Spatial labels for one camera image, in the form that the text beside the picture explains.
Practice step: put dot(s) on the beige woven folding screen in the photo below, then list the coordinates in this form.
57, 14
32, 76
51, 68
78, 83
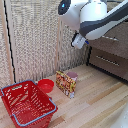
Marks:
30, 40

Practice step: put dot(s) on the red plastic shopping basket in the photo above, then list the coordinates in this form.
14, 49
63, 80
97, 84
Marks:
26, 105

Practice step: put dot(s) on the dark brown drawer cabinet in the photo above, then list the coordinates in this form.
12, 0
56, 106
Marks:
110, 71

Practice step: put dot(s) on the colourful printed carton box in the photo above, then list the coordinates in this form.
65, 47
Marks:
65, 84

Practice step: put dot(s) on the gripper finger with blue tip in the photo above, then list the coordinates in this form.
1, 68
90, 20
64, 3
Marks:
87, 42

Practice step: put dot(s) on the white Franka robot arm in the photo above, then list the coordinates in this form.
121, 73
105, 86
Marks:
96, 16

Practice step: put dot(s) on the pink cup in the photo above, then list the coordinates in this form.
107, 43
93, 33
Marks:
72, 75

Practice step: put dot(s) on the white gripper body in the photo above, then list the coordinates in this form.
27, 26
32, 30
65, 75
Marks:
79, 41

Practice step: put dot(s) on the red plastic bowl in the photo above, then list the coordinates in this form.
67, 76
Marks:
45, 85

